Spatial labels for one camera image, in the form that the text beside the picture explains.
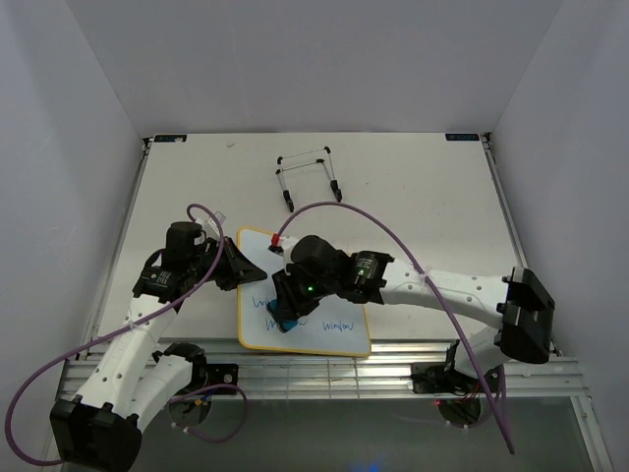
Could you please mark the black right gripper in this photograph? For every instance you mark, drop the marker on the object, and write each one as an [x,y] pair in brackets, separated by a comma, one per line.
[290,306]

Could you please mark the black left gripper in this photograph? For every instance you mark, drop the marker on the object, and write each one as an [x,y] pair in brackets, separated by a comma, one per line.
[241,269]

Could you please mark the blue bone-shaped eraser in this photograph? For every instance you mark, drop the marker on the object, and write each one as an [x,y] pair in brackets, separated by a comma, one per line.
[283,317]

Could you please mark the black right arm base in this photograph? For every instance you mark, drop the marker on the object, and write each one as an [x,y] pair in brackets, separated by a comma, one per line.
[440,379]

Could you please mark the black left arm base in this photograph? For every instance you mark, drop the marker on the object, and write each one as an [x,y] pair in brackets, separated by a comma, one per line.
[216,378]

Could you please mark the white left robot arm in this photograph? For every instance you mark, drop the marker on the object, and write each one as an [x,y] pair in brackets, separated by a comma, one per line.
[102,425]

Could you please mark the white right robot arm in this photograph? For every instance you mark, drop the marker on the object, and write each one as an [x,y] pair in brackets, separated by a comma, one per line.
[516,310]

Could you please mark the blue label sticker left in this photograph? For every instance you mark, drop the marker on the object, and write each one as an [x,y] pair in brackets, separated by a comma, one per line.
[175,139]

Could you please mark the black wire whiteboard stand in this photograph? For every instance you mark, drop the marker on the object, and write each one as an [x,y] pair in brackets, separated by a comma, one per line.
[308,163]

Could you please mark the aluminium table frame rail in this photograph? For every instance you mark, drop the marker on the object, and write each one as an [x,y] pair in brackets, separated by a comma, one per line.
[441,199]

